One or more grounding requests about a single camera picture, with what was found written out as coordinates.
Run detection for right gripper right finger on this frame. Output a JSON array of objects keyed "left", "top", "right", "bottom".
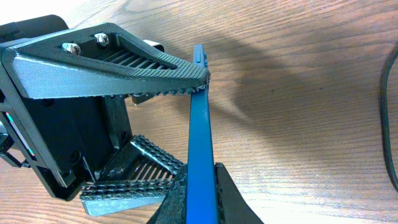
[{"left": 215, "top": 163, "right": 263, "bottom": 224}]

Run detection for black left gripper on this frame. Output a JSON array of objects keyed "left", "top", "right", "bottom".
[{"left": 1, "top": 23, "right": 210, "bottom": 201}]

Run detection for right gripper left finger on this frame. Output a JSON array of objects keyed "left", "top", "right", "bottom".
[{"left": 147, "top": 164, "right": 187, "bottom": 224}]

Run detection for blue Galaxy smartphone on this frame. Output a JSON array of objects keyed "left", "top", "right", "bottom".
[{"left": 185, "top": 44, "right": 220, "bottom": 224}]

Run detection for black USB-C charging cable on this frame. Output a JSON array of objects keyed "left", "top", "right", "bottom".
[{"left": 379, "top": 46, "right": 398, "bottom": 193}]

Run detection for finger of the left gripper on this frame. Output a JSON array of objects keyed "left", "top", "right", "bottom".
[{"left": 80, "top": 135, "right": 183, "bottom": 217}]

